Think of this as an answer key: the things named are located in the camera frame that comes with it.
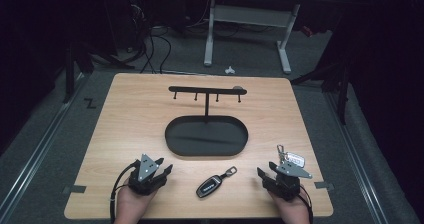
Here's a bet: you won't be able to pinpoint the black car key with keyring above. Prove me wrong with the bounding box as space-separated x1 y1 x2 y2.
195 165 239 199

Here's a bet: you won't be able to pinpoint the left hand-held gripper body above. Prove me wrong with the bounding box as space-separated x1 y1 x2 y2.
128 153 168 196

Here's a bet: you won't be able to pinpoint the white metal desk frame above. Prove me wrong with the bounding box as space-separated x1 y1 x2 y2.
203 0 302 75

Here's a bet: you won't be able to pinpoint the black metal stand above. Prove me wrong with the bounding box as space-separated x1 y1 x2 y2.
290 62 352 126
62 42 136 105

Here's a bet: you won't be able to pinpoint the black key rack with tray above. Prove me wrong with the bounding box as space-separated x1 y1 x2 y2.
164 85 250 158

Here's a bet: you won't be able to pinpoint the person's right hand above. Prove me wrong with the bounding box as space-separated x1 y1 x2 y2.
268 187 311 224

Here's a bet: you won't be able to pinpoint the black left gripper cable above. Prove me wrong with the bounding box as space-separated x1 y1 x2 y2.
109 159 141 224

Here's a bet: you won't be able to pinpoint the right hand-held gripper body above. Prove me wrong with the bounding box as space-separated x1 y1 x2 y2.
261 160 314 202

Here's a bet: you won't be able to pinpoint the silver car key with keyring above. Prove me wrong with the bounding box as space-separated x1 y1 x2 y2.
276 144 306 169

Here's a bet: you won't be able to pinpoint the dark equipment with red light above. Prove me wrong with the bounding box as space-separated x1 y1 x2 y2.
128 0 153 53

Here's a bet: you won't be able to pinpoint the small red object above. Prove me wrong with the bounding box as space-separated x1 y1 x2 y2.
300 25 315 38

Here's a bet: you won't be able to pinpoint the black floor cables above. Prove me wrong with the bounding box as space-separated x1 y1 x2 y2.
139 25 173 75

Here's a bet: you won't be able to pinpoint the metal floor rail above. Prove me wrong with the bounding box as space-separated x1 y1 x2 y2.
0 73 86 220
324 92 390 224

